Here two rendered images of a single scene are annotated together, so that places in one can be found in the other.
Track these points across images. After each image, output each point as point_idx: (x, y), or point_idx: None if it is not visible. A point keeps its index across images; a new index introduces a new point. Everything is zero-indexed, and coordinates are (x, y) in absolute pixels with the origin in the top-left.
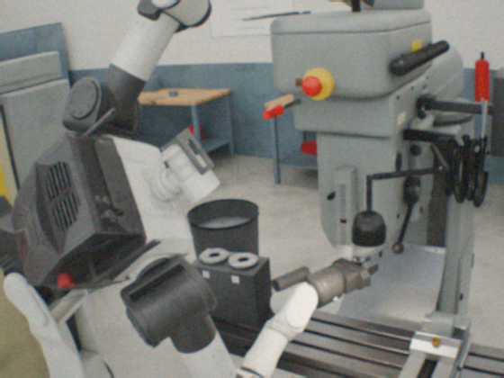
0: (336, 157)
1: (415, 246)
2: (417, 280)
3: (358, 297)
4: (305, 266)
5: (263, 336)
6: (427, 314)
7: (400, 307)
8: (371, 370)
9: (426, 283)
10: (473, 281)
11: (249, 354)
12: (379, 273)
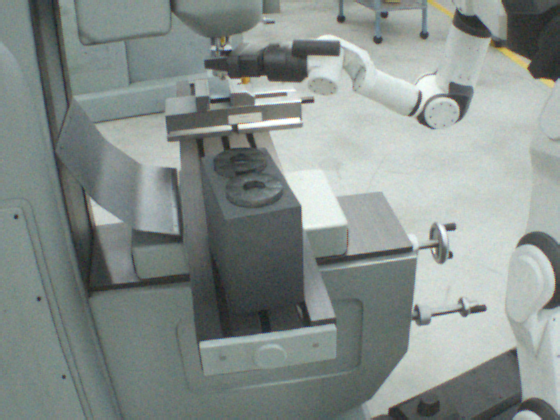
0: None
1: (70, 114)
2: (96, 144)
3: (121, 205)
4: (295, 38)
5: (384, 75)
6: (198, 95)
7: (125, 175)
8: (268, 145)
9: (98, 140)
10: None
11: (406, 85)
12: (91, 170)
